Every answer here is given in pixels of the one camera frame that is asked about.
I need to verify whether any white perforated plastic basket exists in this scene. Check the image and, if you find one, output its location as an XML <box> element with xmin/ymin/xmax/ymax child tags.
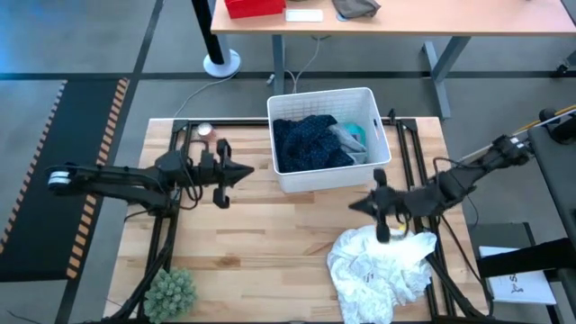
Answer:
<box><xmin>265</xmin><ymin>86</ymin><xmax>393</xmax><ymax>194</ymax></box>

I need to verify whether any turquoise garment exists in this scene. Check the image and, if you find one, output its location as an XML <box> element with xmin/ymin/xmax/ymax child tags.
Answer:
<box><xmin>345</xmin><ymin>121</ymin><xmax>368</xmax><ymax>146</ymax></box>

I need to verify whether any white floor cable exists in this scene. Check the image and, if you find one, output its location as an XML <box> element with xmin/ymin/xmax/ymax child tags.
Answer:
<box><xmin>173</xmin><ymin>35</ymin><xmax>321</xmax><ymax>119</ymax></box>

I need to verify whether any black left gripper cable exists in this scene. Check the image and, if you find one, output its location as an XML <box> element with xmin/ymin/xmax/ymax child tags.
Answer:
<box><xmin>178</xmin><ymin>139</ymin><xmax>212</xmax><ymax>212</ymax></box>

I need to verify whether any grey-brown cloth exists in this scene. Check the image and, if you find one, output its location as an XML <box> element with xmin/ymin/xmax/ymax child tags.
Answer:
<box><xmin>331</xmin><ymin>0</ymin><xmax>382</xmax><ymax>20</ymax></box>

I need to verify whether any black aluminium table frame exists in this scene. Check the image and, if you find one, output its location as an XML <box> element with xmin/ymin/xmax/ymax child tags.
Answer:
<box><xmin>101</xmin><ymin>107</ymin><xmax>496</xmax><ymax>324</ymax></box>

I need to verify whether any white lace garment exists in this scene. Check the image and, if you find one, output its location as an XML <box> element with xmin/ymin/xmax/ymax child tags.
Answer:
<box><xmin>326</xmin><ymin>224</ymin><xmax>438</xmax><ymax>324</ymax></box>

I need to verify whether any black pole on round base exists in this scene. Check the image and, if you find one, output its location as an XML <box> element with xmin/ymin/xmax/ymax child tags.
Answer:
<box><xmin>191</xmin><ymin>0</ymin><xmax>242</xmax><ymax>78</ymax></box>

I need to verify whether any black side table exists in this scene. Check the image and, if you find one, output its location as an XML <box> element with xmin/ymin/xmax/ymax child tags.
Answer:
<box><xmin>526</xmin><ymin>120</ymin><xmax>576</xmax><ymax>253</ymax></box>

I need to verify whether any grey cabinet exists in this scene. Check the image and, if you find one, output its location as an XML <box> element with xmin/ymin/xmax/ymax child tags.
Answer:
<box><xmin>467</xmin><ymin>222</ymin><xmax>536</xmax><ymax>271</ymax></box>

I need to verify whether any black curved device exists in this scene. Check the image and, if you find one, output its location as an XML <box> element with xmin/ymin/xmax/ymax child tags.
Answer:
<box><xmin>538</xmin><ymin>107</ymin><xmax>576</xmax><ymax>145</ymax></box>

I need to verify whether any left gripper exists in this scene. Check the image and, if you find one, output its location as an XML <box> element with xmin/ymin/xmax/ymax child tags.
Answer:
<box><xmin>197</xmin><ymin>138</ymin><xmax>256</xmax><ymax>210</ymax></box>

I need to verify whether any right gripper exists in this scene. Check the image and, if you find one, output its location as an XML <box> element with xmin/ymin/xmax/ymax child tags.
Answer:
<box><xmin>348</xmin><ymin>168</ymin><xmax>409</xmax><ymax>245</ymax></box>

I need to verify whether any white flat card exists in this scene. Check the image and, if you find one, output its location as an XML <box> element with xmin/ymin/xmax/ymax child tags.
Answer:
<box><xmin>284</xmin><ymin>8</ymin><xmax>325</xmax><ymax>23</ymax></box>

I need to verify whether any white paper sign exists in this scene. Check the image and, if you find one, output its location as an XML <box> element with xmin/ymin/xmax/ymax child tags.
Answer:
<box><xmin>479</xmin><ymin>245</ymin><xmax>558</xmax><ymax>306</ymax></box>

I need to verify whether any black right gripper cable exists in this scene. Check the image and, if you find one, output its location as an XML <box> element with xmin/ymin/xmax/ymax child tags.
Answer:
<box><xmin>431</xmin><ymin>156</ymin><xmax>481</xmax><ymax>217</ymax></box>

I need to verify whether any black flat bar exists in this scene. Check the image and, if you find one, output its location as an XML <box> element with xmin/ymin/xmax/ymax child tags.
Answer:
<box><xmin>475</xmin><ymin>237</ymin><xmax>576</xmax><ymax>280</ymax></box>

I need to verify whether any red box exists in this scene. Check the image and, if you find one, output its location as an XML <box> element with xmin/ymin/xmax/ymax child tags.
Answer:
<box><xmin>223</xmin><ymin>0</ymin><xmax>287</xmax><ymax>20</ymax></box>

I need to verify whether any white rod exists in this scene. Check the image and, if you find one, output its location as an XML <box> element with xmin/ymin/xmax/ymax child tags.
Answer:
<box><xmin>458</xmin><ymin>107</ymin><xmax>576</xmax><ymax>163</ymax></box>

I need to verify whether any green artificial plant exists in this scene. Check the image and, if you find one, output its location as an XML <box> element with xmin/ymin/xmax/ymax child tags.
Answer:
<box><xmin>142</xmin><ymin>266</ymin><xmax>199</xmax><ymax>324</ymax></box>

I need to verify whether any yellow rod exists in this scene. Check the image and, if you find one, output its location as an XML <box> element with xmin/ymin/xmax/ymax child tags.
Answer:
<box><xmin>521</xmin><ymin>103</ymin><xmax>576</xmax><ymax>131</ymax></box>

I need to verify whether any navy dotted garment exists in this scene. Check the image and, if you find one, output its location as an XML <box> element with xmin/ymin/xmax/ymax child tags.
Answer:
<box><xmin>272</xmin><ymin>114</ymin><xmax>356</xmax><ymax>175</ymax></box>

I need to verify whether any wooden desk with grey legs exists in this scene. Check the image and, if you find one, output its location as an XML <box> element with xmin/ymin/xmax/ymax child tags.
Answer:
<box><xmin>210</xmin><ymin>0</ymin><xmax>576</xmax><ymax>121</ymax></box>

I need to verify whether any black mat with orange stripes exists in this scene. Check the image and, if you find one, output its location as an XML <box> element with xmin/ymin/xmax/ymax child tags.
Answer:
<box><xmin>0</xmin><ymin>78</ymin><xmax>131</xmax><ymax>283</ymax></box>

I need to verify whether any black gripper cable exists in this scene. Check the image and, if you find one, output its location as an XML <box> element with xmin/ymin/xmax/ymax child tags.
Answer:
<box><xmin>431</xmin><ymin>156</ymin><xmax>481</xmax><ymax>217</ymax></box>
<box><xmin>178</xmin><ymin>139</ymin><xmax>212</xmax><ymax>212</ymax></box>

